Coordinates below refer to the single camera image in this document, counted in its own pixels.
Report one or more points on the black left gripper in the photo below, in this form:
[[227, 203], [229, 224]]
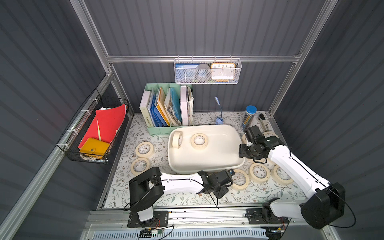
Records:
[[225, 177]]

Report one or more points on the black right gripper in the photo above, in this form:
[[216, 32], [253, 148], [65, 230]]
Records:
[[245, 150]]

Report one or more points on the masking tape roll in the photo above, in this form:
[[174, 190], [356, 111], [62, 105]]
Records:
[[139, 166], [240, 179], [244, 139], [199, 141], [280, 176], [259, 173], [177, 139], [268, 134], [144, 150]]

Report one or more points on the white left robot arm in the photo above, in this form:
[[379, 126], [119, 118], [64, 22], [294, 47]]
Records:
[[149, 186]]

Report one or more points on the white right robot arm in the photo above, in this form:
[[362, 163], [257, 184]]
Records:
[[325, 201]]

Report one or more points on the white plastic storage box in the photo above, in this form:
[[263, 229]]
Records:
[[221, 153]]

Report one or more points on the grey tape roll in basket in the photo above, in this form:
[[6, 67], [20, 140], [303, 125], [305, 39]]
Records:
[[203, 73]]

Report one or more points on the blue box in basket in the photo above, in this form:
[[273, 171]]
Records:
[[185, 72]]

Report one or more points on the clear tube of coloured pencils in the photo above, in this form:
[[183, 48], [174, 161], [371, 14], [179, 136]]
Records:
[[248, 116]]

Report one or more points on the white binder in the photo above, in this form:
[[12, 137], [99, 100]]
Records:
[[184, 105]]

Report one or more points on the blue folders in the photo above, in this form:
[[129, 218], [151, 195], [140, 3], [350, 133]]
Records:
[[156, 115]]

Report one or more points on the yellow alarm clock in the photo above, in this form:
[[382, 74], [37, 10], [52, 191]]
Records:
[[223, 71]]

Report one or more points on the green desktop file organizer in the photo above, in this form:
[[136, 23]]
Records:
[[168, 103]]

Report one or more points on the white book with green spine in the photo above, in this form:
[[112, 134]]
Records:
[[144, 107]]

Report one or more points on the red paper folder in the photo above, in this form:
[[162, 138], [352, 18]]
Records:
[[105, 125]]

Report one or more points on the yellow wallet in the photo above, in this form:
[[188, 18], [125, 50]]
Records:
[[93, 149]]

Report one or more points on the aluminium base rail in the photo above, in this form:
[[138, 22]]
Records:
[[204, 217]]

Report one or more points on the black wire side basket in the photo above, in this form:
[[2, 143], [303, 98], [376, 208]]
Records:
[[73, 136]]

